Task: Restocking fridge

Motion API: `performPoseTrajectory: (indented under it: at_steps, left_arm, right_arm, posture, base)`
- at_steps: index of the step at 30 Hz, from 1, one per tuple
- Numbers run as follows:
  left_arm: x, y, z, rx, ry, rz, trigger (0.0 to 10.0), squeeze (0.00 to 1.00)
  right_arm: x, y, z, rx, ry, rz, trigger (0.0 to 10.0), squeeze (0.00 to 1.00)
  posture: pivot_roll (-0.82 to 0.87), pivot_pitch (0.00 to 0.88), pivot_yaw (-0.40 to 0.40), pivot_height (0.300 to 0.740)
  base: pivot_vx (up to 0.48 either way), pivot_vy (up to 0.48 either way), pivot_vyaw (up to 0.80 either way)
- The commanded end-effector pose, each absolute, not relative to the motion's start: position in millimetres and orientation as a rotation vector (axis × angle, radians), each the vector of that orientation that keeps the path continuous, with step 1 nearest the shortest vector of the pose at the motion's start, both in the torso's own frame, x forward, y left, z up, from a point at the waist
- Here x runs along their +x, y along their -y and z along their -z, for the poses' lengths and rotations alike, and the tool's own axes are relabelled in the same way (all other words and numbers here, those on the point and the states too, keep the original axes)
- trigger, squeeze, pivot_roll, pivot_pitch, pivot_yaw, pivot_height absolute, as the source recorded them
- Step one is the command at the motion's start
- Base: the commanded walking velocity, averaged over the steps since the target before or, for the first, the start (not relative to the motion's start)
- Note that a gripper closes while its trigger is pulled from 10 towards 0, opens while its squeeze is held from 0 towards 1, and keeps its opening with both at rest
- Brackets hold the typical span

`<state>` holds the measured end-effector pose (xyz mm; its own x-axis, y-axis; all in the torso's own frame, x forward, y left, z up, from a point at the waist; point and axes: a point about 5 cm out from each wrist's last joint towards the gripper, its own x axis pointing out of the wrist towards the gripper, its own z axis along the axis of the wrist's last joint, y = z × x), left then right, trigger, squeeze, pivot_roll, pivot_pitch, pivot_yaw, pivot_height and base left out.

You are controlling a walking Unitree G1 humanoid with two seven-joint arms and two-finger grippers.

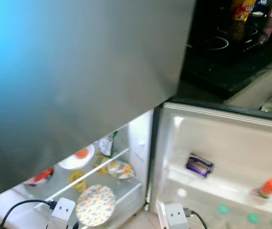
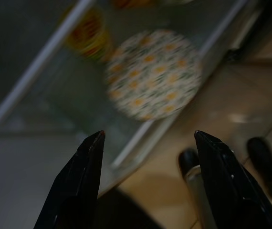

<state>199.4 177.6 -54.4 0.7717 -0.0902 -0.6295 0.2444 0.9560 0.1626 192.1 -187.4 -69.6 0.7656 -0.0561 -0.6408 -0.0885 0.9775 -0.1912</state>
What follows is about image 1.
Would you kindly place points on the grey steel fridge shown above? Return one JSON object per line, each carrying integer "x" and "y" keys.
{"x": 83, "y": 71}

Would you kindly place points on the white egg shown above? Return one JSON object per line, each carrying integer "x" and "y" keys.
{"x": 182, "y": 193}

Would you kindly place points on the small yellow packet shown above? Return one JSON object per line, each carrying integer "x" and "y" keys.
{"x": 99, "y": 162}

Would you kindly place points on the yellow green food packet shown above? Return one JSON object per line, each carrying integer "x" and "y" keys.
{"x": 121, "y": 169}

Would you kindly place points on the yellow round container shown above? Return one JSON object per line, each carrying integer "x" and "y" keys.
{"x": 78, "y": 179}

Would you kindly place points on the black induction hob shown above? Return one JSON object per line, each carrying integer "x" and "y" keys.
{"x": 226, "y": 67}

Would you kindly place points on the white dish with food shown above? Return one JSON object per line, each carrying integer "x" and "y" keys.
{"x": 69, "y": 162}

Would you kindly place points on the orange capped bottle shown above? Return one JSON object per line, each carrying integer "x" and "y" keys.
{"x": 269, "y": 186}

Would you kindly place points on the yellow red snack jar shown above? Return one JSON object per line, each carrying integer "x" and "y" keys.
{"x": 243, "y": 12}

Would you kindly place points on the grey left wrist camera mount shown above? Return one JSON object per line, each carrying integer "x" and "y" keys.
{"x": 63, "y": 212}

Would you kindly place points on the red white bowl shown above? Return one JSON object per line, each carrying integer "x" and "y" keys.
{"x": 40, "y": 176}

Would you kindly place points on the pink silicone utensil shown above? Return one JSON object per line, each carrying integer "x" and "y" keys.
{"x": 269, "y": 19}

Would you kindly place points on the green white packet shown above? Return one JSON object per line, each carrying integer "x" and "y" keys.
{"x": 109, "y": 143}

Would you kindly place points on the floral patterned plate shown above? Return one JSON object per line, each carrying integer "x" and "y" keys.
{"x": 95, "y": 205}

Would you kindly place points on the purple snack packet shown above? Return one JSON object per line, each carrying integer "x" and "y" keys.
{"x": 199, "y": 165}

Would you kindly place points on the orange round food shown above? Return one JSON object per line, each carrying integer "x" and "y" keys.
{"x": 82, "y": 153}

